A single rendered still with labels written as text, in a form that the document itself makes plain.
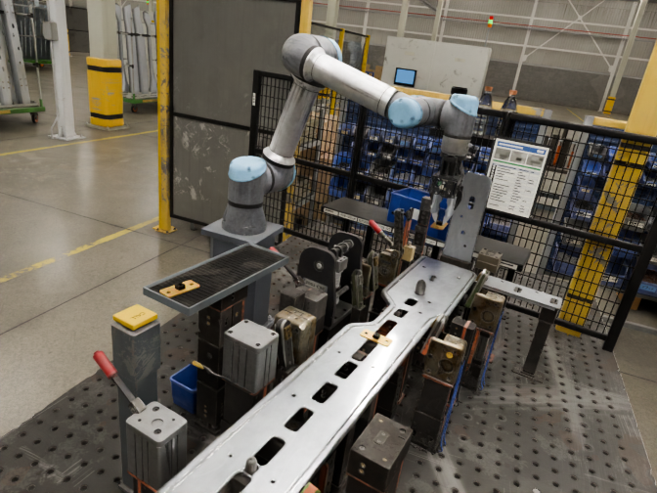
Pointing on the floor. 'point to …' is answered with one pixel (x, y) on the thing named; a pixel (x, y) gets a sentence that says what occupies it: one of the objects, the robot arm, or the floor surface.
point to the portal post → (57, 21)
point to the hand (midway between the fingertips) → (440, 218)
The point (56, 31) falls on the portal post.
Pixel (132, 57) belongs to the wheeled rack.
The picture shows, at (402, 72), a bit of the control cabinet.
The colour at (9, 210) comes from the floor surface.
